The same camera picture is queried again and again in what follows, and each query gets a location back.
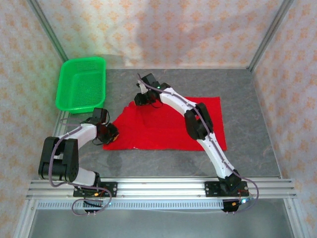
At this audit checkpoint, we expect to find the red t-shirt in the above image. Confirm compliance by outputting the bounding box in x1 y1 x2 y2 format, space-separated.
103 96 228 151

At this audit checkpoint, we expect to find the green plastic basket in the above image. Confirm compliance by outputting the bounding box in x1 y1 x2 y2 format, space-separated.
54 57 107 115

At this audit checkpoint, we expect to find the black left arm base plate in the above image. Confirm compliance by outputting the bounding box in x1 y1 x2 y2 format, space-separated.
73 181 118 198

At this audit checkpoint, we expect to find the aluminium mounting rail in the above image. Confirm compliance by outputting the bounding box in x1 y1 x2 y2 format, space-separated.
26 177 298 200

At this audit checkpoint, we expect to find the slotted grey cable duct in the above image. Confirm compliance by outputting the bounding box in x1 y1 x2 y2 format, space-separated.
37 199 225 210

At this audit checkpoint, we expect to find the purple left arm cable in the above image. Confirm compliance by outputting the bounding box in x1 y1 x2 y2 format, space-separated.
49 117 111 217

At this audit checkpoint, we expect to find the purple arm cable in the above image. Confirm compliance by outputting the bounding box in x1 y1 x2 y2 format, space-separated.
49 117 111 217
137 73 260 214

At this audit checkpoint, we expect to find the aluminium frame post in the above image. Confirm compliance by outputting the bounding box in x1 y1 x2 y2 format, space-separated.
26 0 69 62
247 0 295 72

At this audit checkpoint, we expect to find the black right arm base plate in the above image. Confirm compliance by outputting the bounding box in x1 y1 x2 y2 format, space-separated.
204 180 248 198

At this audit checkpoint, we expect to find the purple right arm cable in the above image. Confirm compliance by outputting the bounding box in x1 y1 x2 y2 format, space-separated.
137 73 260 214

